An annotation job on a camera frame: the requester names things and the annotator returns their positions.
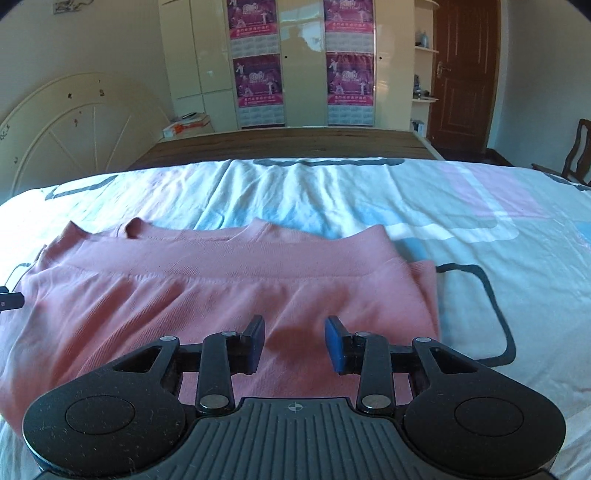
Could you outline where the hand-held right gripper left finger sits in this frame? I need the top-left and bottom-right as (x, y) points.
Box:
(110, 315), (267, 415)

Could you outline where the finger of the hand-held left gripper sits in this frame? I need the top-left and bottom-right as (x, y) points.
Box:
(0, 286), (24, 311)

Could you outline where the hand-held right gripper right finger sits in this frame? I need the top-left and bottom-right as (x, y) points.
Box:
(324, 315), (482, 416)

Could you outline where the pink sweatshirt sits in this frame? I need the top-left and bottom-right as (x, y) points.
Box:
(0, 218), (441, 437)

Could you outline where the printed bed sheet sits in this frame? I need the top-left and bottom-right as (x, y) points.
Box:
(0, 158), (591, 480)

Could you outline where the cream round headboard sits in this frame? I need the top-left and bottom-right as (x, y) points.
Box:
(0, 71), (172, 199)

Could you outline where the dark wooden bed platform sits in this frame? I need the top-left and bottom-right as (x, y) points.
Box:
(127, 127), (446, 171)

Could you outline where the white orange cardboard box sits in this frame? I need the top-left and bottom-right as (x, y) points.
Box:
(163, 113), (214, 139)

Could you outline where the white corner shelf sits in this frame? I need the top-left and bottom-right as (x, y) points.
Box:
(410, 0), (439, 134)

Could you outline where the dark shelf item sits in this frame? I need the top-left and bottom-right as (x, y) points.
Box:
(413, 76), (438, 100)

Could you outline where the cream wardrobe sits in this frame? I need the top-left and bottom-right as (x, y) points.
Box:
(159, 0), (416, 131)

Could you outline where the dark brown wooden door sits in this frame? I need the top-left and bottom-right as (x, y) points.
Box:
(427, 0), (502, 155)

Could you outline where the dark wooden chair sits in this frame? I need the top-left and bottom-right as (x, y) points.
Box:
(531, 119), (591, 188)

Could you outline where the purple wall poster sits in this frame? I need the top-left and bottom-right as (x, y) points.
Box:
(323, 0), (374, 52)
(325, 52), (375, 126)
(232, 54), (283, 128)
(227, 0), (278, 55)

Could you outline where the metal wall ornament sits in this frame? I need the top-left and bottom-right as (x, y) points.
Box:
(53, 0), (100, 14)

